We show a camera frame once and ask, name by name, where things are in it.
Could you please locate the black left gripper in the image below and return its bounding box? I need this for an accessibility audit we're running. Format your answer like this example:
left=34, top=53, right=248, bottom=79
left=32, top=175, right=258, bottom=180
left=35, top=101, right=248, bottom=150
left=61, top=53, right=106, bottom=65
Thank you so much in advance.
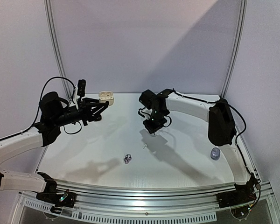
left=52, top=97, right=107, bottom=127

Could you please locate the white charging case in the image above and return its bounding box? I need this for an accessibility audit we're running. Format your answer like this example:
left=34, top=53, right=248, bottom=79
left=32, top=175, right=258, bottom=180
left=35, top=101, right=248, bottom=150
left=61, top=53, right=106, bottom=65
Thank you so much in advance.
left=98, top=91, right=114, bottom=106

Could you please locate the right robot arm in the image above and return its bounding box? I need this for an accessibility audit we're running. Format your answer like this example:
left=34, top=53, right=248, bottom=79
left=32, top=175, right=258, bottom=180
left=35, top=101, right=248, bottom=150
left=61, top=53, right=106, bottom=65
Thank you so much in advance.
left=138, top=89, right=258, bottom=203

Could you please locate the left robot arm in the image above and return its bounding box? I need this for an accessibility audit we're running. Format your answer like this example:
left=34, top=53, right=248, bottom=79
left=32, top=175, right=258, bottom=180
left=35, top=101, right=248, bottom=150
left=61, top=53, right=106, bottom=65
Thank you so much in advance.
left=0, top=91, right=114, bottom=203

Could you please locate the translucent blue charging case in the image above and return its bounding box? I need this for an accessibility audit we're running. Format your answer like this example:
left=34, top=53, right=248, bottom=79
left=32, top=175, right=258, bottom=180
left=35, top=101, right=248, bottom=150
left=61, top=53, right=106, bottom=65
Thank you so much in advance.
left=210, top=147, right=221, bottom=161

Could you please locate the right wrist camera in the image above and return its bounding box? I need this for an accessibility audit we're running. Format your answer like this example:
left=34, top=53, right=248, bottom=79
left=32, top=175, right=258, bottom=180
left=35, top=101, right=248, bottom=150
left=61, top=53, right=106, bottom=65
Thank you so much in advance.
left=138, top=108, right=146, bottom=118

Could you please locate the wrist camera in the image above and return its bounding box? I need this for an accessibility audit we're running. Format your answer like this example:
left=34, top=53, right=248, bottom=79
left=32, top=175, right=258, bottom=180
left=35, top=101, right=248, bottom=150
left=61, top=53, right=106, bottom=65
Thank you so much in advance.
left=73, top=79, right=86, bottom=105
left=138, top=108, right=146, bottom=118

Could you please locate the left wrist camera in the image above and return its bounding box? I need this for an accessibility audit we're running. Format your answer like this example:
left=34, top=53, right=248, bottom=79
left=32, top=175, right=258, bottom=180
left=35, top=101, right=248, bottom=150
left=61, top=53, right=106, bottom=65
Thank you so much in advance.
left=73, top=79, right=86, bottom=105

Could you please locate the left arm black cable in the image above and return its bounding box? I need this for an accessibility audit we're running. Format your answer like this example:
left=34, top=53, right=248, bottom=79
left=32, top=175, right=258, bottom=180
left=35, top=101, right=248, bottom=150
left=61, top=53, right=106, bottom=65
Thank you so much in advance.
left=21, top=77, right=83, bottom=135

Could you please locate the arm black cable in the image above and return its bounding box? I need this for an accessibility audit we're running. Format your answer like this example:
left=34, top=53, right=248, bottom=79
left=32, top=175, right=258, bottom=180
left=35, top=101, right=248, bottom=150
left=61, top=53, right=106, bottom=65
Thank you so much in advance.
left=21, top=77, right=83, bottom=135
left=170, top=88, right=256, bottom=175

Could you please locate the aluminium front rail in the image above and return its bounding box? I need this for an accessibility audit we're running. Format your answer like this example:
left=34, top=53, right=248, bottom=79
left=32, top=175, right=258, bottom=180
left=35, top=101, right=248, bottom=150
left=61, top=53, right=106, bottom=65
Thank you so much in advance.
left=18, top=179, right=275, bottom=210

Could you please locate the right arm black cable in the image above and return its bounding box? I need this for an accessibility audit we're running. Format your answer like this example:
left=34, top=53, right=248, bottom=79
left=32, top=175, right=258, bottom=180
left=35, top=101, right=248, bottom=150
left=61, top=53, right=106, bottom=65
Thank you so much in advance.
left=170, top=88, right=256, bottom=175

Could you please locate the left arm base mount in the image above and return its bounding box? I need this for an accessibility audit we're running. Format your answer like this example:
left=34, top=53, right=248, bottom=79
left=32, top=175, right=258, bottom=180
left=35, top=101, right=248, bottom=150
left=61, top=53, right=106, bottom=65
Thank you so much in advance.
left=36, top=189, right=77, bottom=214

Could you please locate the perforated white cable tray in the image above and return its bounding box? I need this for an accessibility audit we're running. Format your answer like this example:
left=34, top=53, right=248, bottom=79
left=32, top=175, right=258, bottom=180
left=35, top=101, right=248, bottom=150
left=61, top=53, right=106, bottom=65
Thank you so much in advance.
left=18, top=199, right=218, bottom=224

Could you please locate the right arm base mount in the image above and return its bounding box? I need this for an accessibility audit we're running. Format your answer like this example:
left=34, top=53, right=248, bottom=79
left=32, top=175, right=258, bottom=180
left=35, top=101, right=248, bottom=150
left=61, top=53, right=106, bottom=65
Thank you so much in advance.
left=216, top=184, right=256, bottom=208

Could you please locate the left aluminium corner post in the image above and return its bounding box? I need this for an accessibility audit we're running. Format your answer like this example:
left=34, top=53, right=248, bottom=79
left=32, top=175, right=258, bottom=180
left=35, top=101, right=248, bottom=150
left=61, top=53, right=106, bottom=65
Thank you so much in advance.
left=43, top=0, right=70, bottom=98

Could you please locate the aluminium corner post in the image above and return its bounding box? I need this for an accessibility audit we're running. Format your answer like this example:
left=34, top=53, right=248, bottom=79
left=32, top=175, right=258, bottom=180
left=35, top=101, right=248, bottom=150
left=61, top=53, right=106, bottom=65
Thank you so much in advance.
left=220, top=0, right=247, bottom=98
left=43, top=0, right=70, bottom=98

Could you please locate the right aluminium corner post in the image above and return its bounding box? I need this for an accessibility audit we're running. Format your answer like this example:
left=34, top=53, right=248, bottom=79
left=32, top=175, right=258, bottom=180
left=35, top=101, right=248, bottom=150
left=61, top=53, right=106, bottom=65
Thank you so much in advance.
left=220, top=0, right=247, bottom=98

